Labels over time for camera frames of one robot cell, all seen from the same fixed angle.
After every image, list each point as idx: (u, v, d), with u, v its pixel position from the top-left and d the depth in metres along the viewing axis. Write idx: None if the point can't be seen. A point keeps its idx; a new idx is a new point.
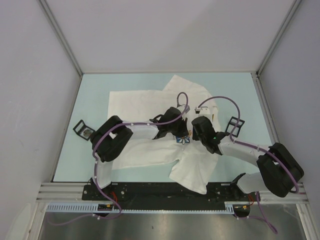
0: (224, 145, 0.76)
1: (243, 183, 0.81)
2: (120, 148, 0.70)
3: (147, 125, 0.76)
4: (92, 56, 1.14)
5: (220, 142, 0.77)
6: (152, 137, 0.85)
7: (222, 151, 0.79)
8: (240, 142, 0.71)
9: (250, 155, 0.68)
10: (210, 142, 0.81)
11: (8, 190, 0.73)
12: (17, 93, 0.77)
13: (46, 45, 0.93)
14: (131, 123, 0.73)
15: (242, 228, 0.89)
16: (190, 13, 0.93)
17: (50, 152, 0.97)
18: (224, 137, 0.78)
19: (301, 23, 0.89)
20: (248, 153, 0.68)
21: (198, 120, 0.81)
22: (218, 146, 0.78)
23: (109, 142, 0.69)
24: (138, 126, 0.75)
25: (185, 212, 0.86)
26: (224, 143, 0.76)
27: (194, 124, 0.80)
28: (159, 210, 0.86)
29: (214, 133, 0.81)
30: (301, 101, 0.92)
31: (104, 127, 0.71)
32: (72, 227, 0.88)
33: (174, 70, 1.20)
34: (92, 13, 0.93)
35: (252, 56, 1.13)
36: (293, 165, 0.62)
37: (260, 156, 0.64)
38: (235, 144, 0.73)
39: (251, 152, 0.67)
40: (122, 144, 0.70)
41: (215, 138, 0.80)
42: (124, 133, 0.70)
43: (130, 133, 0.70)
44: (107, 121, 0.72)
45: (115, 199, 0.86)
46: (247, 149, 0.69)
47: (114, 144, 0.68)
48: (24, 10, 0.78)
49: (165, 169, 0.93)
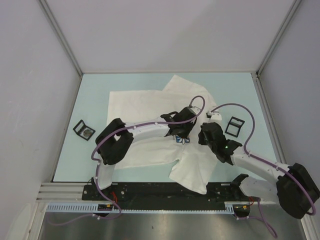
0: (238, 157, 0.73)
1: (247, 185, 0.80)
2: (122, 152, 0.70)
3: (154, 125, 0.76)
4: (92, 56, 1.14)
5: (234, 152, 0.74)
6: (163, 135, 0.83)
7: (233, 161, 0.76)
8: (256, 156, 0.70)
9: (267, 174, 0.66)
10: (221, 151, 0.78)
11: (8, 189, 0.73)
12: (18, 92, 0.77)
13: (46, 45, 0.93)
14: (133, 126, 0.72)
15: (241, 228, 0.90)
16: (190, 14, 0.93)
17: (50, 152, 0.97)
18: (236, 147, 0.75)
19: (301, 23, 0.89)
20: (265, 171, 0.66)
21: (211, 127, 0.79)
22: (230, 156, 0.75)
23: (110, 146, 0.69)
24: (143, 128, 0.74)
25: (185, 211, 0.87)
26: (237, 154, 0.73)
27: (204, 130, 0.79)
28: (159, 210, 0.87)
29: (226, 142, 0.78)
30: (301, 101, 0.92)
31: (107, 131, 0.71)
32: (72, 227, 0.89)
33: (174, 70, 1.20)
34: (92, 13, 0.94)
35: (252, 56, 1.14)
36: (312, 187, 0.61)
37: (280, 177, 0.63)
38: (249, 157, 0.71)
39: (269, 171, 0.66)
40: (124, 149, 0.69)
41: (227, 146, 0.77)
42: (125, 137, 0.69)
43: (131, 136, 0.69)
44: (110, 124, 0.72)
45: (115, 199, 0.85)
46: (264, 166, 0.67)
47: (115, 148, 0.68)
48: (24, 10, 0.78)
49: (165, 169, 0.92)
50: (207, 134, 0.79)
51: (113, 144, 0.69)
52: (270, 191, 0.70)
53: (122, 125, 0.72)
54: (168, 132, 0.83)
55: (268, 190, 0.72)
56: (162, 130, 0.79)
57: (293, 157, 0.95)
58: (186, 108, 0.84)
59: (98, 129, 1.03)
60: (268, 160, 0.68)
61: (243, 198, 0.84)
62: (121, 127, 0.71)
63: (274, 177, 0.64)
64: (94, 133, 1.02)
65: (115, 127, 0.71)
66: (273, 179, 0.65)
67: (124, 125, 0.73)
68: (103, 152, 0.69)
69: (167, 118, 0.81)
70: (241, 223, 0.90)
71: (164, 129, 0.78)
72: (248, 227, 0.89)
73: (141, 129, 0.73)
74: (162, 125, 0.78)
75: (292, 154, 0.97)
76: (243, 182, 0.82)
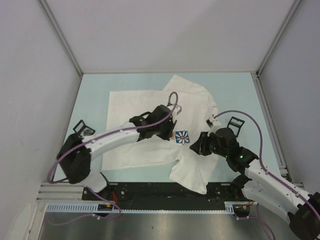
0: (254, 173, 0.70)
1: (251, 191, 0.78)
2: (82, 168, 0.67)
3: (119, 132, 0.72)
4: (92, 55, 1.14)
5: (249, 166, 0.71)
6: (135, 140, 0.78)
7: (245, 173, 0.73)
8: (274, 176, 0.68)
9: (286, 198, 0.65)
10: (234, 159, 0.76)
11: (8, 189, 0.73)
12: (18, 92, 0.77)
13: (46, 45, 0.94)
14: (92, 139, 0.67)
15: (241, 228, 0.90)
16: (190, 14, 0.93)
17: (50, 152, 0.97)
18: (253, 160, 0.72)
19: (301, 23, 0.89)
20: (284, 195, 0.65)
21: (226, 134, 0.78)
22: (245, 168, 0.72)
23: (69, 162, 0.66)
24: (104, 139, 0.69)
25: (185, 212, 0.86)
26: (254, 169, 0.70)
27: (219, 136, 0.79)
28: (159, 210, 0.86)
29: (240, 150, 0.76)
30: (301, 101, 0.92)
31: (65, 148, 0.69)
32: (72, 226, 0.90)
33: (174, 70, 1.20)
34: (92, 13, 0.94)
35: (252, 56, 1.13)
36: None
37: (300, 205, 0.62)
38: (267, 176, 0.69)
39: (288, 196, 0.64)
40: (84, 165, 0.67)
41: (241, 157, 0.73)
42: (82, 153, 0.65)
43: (88, 152, 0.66)
44: (68, 140, 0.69)
45: (115, 199, 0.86)
46: (283, 190, 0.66)
47: (73, 167, 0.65)
48: (24, 10, 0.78)
49: (165, 169, 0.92)
50: (221, 140, 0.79)
51: (71, 161, 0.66)
52: (279, 208, 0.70)
53: (79, 140, 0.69)
54: (140, 136, 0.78)
55: (276, 206, 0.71)
56: (131, 136, 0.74)
57: (293, 158, 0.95)
58: (160, 108, 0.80)
59: (98, 129, 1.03)
60: (288, 184, 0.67)
61: (242, 197, 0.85)
62: (78, 142, 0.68)
63: (294, 204, 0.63)
64: (94, 133, 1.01)
65: (71, 143, 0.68)
66: (291, 205, 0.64)
67: (82, 140, 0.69)
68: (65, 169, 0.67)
69: (137, 120, 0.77)
70: (241, 222, 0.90)
71: (132, 136, 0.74)
72: (248, 227, 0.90)
73: (102, 141, 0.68)
74: (130, 132, 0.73)
75: (291, 155, 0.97)
76: (246, 185, 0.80)
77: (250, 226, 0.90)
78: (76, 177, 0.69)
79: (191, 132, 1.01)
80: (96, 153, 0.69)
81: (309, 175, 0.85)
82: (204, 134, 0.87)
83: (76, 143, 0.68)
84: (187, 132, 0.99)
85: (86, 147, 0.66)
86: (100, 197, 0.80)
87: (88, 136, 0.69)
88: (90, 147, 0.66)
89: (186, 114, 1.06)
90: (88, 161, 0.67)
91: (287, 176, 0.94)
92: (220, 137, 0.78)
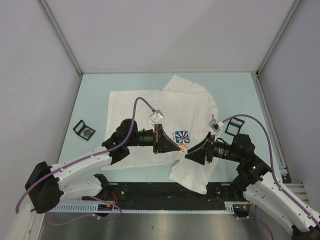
0: (266, 186, 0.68)
1: (253, 196, 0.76)
2: (51, 198, 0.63)
3: (90, 158, 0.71)
4: (92, 55, 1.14)
5: (263, 180, 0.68)
6: (110, 164, 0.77)
7: (255, 184, 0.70)
8: (287, 193, 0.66)
9: (296, 217, 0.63)
10: (247, 169, 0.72)
11: (8, 190, 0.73)
12: (17, 93, 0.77)
13: (46, 45, 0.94)
14: (60, 168, 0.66)
15: (241, 228, 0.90)
16: (189, 14, 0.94)
17: (50, 153, 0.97)
18: (266, 173, 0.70)
19: (301, 23, 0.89)
20: (295, 214, 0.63)
21: (246, 144, 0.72)
22: (257, 181, 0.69)
23: (38, 192, 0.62)
24: (72, 167, 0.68)
25: (185, 212, 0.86)
26: (268, 184, 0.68)
27: (240, 148, 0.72)
28: (159, 210, 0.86)
29: (253, 162, 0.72)
30: (301, 102, 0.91)
31: (32, 178, 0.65)
32: (72, 227, 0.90)
33: (174, 70, 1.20)
34: (92, 13, 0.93)
35: (252, 56, 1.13)
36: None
37: (311, 227, 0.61)
38: (279, 192, 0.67)
39: (300, 216, 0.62)
40: (53, 194, 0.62)
41: (255, 168, 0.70)
42: (51, 183, 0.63)
43: (56, 182, 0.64)
44: (35, 169, 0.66)
45: (115, 199, 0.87)
46: (295, 208, 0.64)
47: (40, 197, 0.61)
48: (24, 11, 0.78)
49: (165, 169, 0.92)
50: (239, 150, 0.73)
51: (40, 190, 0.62)
52: (283, 219, 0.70)
53: (47, 170, 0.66)
54: (113, 159, 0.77)
55: (280, 216, 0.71)
56: (103, 161, 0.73)
57: (293, 158, 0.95)
58: (119, 128, 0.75)
59: (98, 129, 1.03)
60: (300, 203, 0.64)
61: (242, 197, 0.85)
62: (46, 171, 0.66)
63: (305, 224, 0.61)
64: (94, 133, 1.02)
65: (39, 173, 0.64)
66: (301, 224, 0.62)
67: (50, 169, 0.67)
68: (32, 200, 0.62)
69: (108, 142, 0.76)
70: (241, 222, 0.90)
71: (104, 160, 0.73)
72: (249, 226, 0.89)
73: (70, 169, 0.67)
74: (101, 157, 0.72)
75: (291, 155, 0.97)
76: (248, 188, 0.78)
77: (250, 226, 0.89)
78: (44, 207, 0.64)
79: (191, 132, 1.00)
80: (65, 182, 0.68)
81: (309, 175, 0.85)
82: (212, 142, 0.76)
83: (43, 172, 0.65)
84: (187, 132, 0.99)
85: (54, 176, 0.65)
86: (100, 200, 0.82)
87: (56, 164, 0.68)
88: (58, 176, 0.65)
89: (186, 114, 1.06)
90: (57, 191, 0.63)
91: (287, 176, 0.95)
92: (238, 146, 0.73)
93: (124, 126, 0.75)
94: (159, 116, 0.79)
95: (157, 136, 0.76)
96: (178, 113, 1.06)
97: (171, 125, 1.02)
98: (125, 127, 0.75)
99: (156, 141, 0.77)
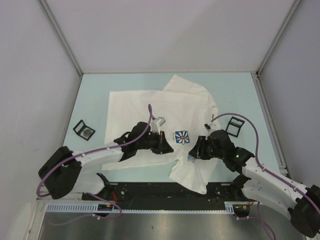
0: (251, 171, 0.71)
1: (250, 190, 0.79)
2: (68, 182, 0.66)
3: (105, 150, 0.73)
4: (92, 55, 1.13)
5: (246, 165, 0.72)
6: (118, 160, 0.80)
7: (242, 172, 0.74)
8: (271, 172, 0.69)
9: (283, 193, 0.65)
10: (231, 159, 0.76)
11: (9, 189, 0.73)
12: (17, 93, 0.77)
13: (47, 45, 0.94)
14: (82, 153, 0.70)
15: (241, 228, 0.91)
16: (189, 14, 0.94)
17: (50, 153, 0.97)
18: (249, 158, 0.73)
19: (301, 23, 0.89)
20: (281, 190, 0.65)
21: (220, 135, 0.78)
22: (242, 168, 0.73)
23: (55, 178, 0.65)
24: (92, 155, 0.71)
25: (181, 212, 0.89)
26: (251, 167, 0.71)
27: (214, 139, 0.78)
28: (159, 210, 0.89)
29: (236, 151, 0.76)
30: (301, 101, 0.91)
31: (54, 160, 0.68)
32: (73, 227, 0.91)
33: (174, 70, 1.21)
34: (92, 13, 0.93)
35: (252, 56, 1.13)
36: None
37: (298, 199, 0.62)
38: (263, 172, 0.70)
39: (286, 190, 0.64)
40: (70, 178, 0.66)
41: (237, 156, 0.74)
42: (71, 166, 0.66)
43: (78, 165, 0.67)
44: (57, 152, 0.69)
45: (115, 199, 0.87)
46: (281, 185, 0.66)
47: (60, 179, 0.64)
48: (24, 10, 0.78)
49: (164, 169, 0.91)
50: (216, 142, 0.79)
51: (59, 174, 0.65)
52: (279, 205, 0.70)
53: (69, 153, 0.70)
54: (123, 157, 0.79)
55: (277, 203, 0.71)
56: (116, 155, 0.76)
57: (293, 158, 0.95)
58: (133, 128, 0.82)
59: (97, 129, 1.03)
60: (285, 180, 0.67)
61: (243, 198, 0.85)
62: (67, 154, 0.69)
63: (292, 198, 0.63)
64: (94, 133, 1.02)
65: (61, 156, 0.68)
66: (290, 200, 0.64)
67: (72, 153, 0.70)
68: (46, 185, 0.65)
69: (119, 140, 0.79)
70: (241, 222, 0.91)
71: (116, 154, 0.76)
72: (248, 226, 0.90)
73: (91, 155, 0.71)
74: (116, 150, 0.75)
75: (291, 155, 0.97)
76: (245, 184, 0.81)
77: (249, 225, 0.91)
78: (59, 192, 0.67)
79: (191, 132, 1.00)
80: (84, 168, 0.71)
81: (309, 175, 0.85)
82: (202, 138, 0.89)
83: (65, 156, 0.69)
84: (187, 132, 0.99)
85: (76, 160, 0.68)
86: (100, 198, 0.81)
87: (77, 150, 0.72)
88: (80, 160, 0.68)
89: (186, 114, 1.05)
90: (74, 175, 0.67)
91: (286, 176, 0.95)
92: (214, 139, 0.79)
93: (139, 126, 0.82)
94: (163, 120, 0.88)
95: (162, 138, 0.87)
96: (178, 113, 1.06)
97: (171, 125, 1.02)
98: (139, 127, 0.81)
99: (160, 142, 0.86)
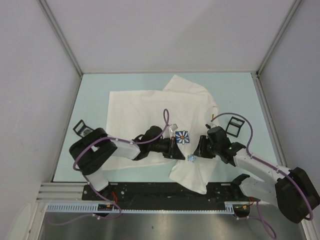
0: (240, 158, 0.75)
1: (247, 185, 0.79)
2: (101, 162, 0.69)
3: (131, 144, 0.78)
4: (92, 55, 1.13)
5: (236, 154, 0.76)
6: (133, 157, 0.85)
7: (235, 162, 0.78)
8: (258, 158, 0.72)
9: (267, 175, 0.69)
10: (225, 152, 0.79)
11: (9, 189, 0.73)
12: (17, 92, 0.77)
13: (47, 45, 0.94)
14: (116, 137, 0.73)
15: (241, 228, 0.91)
16: (189, 14, 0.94)
17: (50, 153, 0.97)
18: (240, 149, 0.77)
19: (301, 23, 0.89)
20: (265, 172, 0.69)
21: (215, 129, 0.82)
22: (233, 157, 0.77)
23: (91, 155, 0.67)
24: (122, 143, 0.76)
25: (180, 212, 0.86)
26: (239, 155, 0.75)
27: (209, 133, 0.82)
28: (159, 210, 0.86)
29: (230, 144, 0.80)
30: (301, 101, 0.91)
31: (89, 138, 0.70)
32: (73, 227, 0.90)
33: (174, 70, 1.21)
34: (92, 13, 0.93)
35: (252, 56, 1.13)
36: (312, 193, 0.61)
37: (279, 179, 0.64)
38: (252, 159, 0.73)
39: (269, 173, 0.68)
40: (105, 156, 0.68)
41: (230, 148, 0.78)
42: (108, 145, 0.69)
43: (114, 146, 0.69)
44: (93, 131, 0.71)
45: (115, 199, 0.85)
46: (265, 168, 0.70)
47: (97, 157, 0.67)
48: (24, 10, 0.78)
49: (165, 169, 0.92)
50: (211, 137, 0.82)
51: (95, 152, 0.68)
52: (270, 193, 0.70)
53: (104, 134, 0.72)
54: (136, 157, 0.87)
55: (268, 193, 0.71)
56: (134, 151, 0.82)
57: (293, 158, 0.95)
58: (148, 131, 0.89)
59: None
60: (270, 163, 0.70)
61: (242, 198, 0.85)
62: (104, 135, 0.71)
63: (274, 179, 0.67)
64: None
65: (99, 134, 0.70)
66: (272, 180, 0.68)
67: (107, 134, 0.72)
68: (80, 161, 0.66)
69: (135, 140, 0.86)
70: (241, 223, 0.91)
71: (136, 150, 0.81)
72: (248, 226, 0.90)
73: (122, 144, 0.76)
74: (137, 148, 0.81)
75: (291, 155, 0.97)
76: (243, 182, 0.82)
77: (250, 225, 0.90)
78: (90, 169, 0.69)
79: (191, 132, 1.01)
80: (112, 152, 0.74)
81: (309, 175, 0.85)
82: (202, 137, 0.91)
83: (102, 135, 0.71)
84: (187, 131, 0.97)
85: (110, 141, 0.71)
86: (98, 194, 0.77)
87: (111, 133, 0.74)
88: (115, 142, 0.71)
89: (186, 114, 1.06)
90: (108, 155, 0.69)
91: None
92: (209, 133, 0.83)
93: (153, 130, 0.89)
94: (175, 125, 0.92)
95: (173, 142, 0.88)
96: (178, 113, 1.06)
97: None
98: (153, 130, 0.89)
99: (171, 146, 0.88)
